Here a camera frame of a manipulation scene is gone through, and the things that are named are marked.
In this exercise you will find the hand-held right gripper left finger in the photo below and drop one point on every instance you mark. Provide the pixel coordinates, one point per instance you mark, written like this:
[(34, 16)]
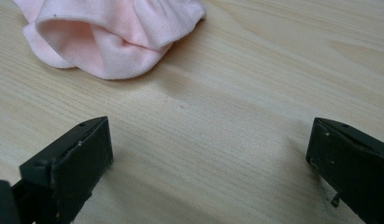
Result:
[(71, 168)]

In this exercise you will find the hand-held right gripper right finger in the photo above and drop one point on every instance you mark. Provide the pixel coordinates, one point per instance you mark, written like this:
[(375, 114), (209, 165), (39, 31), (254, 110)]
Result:
[(351, 165)]

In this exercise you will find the pink sock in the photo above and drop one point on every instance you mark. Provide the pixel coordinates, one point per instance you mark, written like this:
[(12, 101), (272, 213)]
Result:
[(118, 34)]

